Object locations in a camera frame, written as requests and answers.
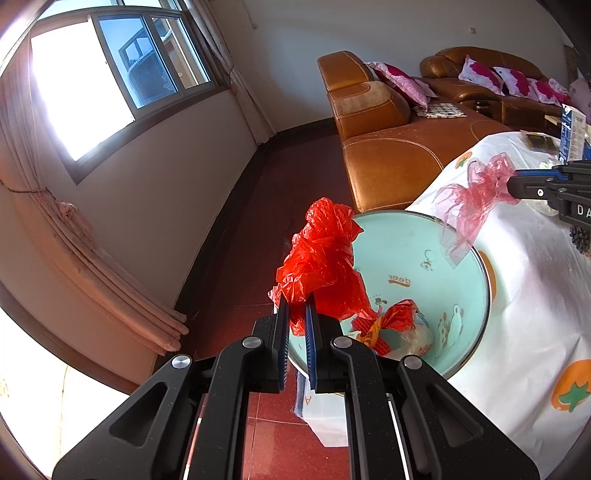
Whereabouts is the black foam fruit net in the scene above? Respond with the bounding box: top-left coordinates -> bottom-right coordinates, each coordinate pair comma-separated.
570,226 -> 591,257

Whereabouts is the clear plastic bag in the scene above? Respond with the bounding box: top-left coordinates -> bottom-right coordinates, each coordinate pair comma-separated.
385,318 -> 434,360

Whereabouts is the red orange blue wrapper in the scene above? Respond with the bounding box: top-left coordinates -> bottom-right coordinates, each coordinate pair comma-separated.
352,299 -> 418,343

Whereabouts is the pink transparent plastic bag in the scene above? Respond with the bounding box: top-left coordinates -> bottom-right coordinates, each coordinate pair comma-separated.
435,152 -> 520,267

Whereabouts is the red plastic bag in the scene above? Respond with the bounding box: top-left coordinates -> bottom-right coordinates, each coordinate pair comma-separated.
269,197 -> 377,337

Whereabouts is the red foam fruit net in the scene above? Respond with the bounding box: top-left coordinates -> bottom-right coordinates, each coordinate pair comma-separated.
362,336 -> 392,356

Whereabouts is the teal cartoon trash bin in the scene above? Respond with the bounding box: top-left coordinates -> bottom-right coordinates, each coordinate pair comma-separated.
285,209 -> 492,381

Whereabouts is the tall white milk carton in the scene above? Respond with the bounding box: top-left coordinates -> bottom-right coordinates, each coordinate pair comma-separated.
558,104 -> 587,164

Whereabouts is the seaweed snack packet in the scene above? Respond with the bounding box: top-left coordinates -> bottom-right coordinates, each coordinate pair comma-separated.
520,131 -> 558,155

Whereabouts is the pink garment on chair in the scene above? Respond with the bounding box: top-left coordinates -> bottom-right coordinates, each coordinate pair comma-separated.
569,78 -> 591,124

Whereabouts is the pink white pillow right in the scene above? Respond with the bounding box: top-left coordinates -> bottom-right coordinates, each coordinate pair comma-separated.
528,78 -> 571,106

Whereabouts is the pink white pillow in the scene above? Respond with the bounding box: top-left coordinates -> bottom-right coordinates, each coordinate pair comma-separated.
494,66 -> 538,101
528,78 -> 571,106
458,55 -> 504,96

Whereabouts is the pink white pillow middle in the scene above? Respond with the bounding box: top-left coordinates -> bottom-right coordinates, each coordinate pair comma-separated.
494,66 -> 538,101

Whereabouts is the white orange-print tablecloth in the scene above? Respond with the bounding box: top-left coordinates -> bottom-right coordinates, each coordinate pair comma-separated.
403,131 -> 591,478

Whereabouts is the pink white pillow left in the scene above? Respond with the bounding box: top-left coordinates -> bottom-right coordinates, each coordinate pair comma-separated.
458,55 -> 504,96

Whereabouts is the checkered cloth on sofa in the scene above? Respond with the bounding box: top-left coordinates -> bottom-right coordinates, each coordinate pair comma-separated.
414,102 -> 467,119

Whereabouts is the brown leather back sofa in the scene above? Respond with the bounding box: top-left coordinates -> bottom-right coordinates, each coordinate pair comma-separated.
420,46 -> 571,133

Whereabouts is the pink pillow on chaise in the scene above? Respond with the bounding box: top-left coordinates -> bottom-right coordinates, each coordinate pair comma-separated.
365,62 -> 438,109

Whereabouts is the brown leather chaise sofa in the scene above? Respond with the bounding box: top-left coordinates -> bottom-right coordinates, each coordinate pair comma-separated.
318,51 -> 509,213

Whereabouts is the pink left curtain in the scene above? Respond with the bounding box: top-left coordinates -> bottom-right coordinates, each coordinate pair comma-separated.
1,40 -> 188,355

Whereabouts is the pink curtain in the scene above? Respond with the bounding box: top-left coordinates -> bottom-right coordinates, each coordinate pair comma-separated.
185,0 -> 276,145
1,40 -> 188,355

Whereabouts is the pink right curtain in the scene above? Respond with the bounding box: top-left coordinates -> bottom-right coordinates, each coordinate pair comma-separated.
185,0 -> 276,145

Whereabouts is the window with dark frame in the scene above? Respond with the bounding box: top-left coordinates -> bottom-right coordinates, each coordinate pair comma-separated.
31,1 -> 225,183

